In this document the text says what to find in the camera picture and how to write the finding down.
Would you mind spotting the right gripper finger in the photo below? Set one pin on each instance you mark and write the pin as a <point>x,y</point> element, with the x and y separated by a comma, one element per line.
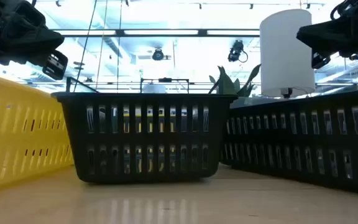
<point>337,35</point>
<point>354,7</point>

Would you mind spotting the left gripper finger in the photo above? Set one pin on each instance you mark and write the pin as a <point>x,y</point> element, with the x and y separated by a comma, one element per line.
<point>30,40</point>
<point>26,11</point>

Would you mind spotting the black slotted plastic basket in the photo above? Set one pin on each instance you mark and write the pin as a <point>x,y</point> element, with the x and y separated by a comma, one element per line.
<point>145,138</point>
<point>322,104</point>

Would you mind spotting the white shade wooden base lamp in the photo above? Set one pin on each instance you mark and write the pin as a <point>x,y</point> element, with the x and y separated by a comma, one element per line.
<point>286,53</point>

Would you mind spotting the green plant in white pot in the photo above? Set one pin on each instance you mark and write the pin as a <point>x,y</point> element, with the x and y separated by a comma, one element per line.
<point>227,85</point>

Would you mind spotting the black linear ceiling light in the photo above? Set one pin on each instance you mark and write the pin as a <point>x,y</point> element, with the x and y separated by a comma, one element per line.
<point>202,32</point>

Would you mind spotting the round black ceiling camera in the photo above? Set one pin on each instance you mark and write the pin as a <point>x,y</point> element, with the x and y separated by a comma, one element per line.
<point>158,54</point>

